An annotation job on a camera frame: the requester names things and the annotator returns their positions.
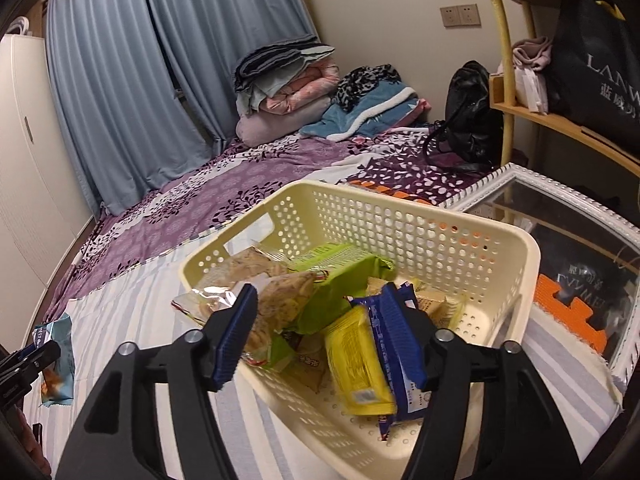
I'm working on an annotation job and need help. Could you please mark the orange foam puzzle mat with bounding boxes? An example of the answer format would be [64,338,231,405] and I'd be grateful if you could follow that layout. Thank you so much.
[347,179,608,356]

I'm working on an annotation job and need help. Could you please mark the black LANWEI shopping bag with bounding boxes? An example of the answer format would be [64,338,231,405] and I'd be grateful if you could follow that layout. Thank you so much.
[544,0,639,145]

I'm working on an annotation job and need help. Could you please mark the blue white snack packet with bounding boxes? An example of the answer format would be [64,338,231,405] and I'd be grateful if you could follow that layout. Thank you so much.
[348,292,431,441]

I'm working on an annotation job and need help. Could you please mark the pink folded clothes on shelf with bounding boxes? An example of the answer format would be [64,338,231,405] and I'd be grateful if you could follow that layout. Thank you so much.
[512,36,552,115]

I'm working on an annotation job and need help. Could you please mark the stack of folded quilts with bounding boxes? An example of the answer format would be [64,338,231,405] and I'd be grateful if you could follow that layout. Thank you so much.
[234,35,340,148]

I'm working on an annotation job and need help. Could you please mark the yellow snack packet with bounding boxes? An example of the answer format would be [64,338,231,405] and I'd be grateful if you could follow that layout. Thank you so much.
[323,306,396,416]

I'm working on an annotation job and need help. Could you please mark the white wardrobe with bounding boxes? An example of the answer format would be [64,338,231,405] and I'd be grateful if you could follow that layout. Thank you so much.
[1,34,91,351]

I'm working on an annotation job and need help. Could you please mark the clear bag of biscuits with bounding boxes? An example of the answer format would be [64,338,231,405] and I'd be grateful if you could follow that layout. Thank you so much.
[171,247,328,366]

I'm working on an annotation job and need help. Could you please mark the wall power sockets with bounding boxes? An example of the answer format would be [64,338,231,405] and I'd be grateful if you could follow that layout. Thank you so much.
[439,3,482,28]

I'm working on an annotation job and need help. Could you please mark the wooden bamboo shelf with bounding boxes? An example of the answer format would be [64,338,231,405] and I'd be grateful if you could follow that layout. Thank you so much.
[489,0,639,174]

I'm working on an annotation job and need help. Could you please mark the striped white blue sheet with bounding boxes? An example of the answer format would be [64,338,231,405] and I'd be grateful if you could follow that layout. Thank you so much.
[24,238,622,479]

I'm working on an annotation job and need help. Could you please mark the blue grey curtain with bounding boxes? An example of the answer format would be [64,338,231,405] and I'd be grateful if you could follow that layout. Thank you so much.
[46,0,314,214]

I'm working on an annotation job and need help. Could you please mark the purple floral bedspread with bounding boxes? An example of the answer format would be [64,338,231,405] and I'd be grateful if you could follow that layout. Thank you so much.
[44,129,480,321]

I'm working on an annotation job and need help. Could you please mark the white framed mirror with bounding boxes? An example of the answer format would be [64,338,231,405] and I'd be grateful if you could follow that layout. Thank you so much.
[442,164,639,389]

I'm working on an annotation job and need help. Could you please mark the green seaweed snack packet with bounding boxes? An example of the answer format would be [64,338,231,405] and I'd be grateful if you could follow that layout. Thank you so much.
[265,243,397,370]

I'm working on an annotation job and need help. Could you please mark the black backpack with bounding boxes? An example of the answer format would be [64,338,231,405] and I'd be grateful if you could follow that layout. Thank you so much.
[422,61,503,174]

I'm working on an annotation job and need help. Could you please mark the light blue snack packet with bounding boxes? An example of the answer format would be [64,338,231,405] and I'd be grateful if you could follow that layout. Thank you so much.
[32,314,75,408]

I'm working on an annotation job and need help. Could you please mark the cream perforated plastic basket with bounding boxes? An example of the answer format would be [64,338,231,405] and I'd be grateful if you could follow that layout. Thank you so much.
[180,180,540,479]

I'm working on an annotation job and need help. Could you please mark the blue folded blanket pile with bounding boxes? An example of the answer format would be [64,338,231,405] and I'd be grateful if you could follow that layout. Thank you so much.
[298,64,431,142]

